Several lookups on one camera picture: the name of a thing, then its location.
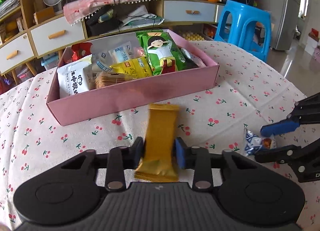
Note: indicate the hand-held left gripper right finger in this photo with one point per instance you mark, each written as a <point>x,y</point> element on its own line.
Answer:
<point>180,153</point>

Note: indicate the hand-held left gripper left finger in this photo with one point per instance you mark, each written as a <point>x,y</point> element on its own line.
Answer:
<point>138,152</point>

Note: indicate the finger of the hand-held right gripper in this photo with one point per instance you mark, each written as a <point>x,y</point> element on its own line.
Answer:
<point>275,154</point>
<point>275,128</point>

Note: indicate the gold wrapper snack bar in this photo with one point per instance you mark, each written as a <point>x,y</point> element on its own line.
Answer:
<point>160,133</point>

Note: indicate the pink cardboard box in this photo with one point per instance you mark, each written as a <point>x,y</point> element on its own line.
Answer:
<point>125,101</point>

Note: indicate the clear cracker packet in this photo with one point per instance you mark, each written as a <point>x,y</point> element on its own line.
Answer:
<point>110,79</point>

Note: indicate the yellow snack packet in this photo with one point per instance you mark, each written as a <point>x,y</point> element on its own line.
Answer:
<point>132,68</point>

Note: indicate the grey white cookie packet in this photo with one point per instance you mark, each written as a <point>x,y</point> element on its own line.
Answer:
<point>192,58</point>

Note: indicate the white packet black print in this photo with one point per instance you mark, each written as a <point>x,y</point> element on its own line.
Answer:
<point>72,80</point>

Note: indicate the light blue white packet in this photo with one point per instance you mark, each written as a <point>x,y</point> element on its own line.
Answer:
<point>120,53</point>

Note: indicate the green chips packet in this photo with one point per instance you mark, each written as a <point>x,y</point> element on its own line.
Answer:
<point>162,53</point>

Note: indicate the red snack packet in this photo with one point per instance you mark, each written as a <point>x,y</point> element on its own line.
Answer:
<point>81,50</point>

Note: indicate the cherry print tablecloth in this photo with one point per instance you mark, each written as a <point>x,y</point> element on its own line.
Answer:
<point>225,90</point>

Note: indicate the white red cardboard box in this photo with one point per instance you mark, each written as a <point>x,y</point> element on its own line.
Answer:
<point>313,42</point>

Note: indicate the yellow egg tray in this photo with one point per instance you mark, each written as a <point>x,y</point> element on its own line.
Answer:
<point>192,37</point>

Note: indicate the grey refrigerator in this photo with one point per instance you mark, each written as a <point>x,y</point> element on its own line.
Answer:
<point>287,8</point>

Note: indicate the blue plastic stool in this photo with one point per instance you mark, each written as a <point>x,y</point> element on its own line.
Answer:
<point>245,9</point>

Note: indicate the blue lid storage bin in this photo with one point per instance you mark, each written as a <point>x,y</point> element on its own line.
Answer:
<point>50,62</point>

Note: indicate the black storage box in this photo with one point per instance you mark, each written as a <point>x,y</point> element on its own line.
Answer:
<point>105,28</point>

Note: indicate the pile of papers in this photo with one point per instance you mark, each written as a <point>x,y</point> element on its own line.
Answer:
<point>140,15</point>

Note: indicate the light blue drawer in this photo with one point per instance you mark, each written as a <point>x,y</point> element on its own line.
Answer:
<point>175,10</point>

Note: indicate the small wooden box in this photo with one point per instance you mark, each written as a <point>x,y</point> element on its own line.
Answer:
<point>43,15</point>

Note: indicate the wooden cabinet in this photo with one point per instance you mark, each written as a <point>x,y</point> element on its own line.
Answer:
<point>25,3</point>

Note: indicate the stack of papers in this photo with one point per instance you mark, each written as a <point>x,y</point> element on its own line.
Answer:
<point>10,5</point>

